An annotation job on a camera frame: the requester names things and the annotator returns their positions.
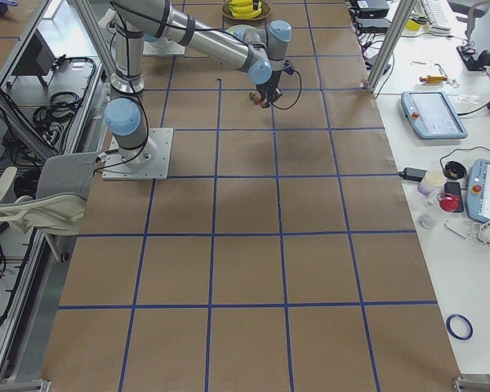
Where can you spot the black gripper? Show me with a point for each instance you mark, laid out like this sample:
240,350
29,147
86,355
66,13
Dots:
267,87

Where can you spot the red strawberry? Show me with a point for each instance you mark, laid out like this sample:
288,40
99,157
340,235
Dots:
264,104
255,98

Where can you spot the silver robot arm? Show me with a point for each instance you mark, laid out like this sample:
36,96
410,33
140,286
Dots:
259,53

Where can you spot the light green plate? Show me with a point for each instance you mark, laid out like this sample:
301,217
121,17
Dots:
238,30

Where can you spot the wicker fruit basket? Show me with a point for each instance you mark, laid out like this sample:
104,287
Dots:
247,14

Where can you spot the yellow banana bunch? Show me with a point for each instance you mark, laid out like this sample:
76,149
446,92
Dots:
245,8

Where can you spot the teach pendant upper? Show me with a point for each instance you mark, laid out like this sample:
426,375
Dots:
432,116

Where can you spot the teach pendant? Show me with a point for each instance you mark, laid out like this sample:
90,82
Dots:
432,116
478,192

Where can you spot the white cup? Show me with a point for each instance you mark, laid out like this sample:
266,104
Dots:
431,181

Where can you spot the red round object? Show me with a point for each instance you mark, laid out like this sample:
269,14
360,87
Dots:
448,202

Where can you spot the grey office chair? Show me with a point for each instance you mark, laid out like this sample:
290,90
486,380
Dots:
60,202

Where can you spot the teach pendant lower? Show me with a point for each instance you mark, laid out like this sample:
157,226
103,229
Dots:
478,192

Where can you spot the blue tape roll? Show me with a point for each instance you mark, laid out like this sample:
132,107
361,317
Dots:
459,327

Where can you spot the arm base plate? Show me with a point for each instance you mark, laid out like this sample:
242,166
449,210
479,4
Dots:
151,163
163,47

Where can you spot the aluminium frame post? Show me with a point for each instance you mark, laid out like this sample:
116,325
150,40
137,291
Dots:
402,12

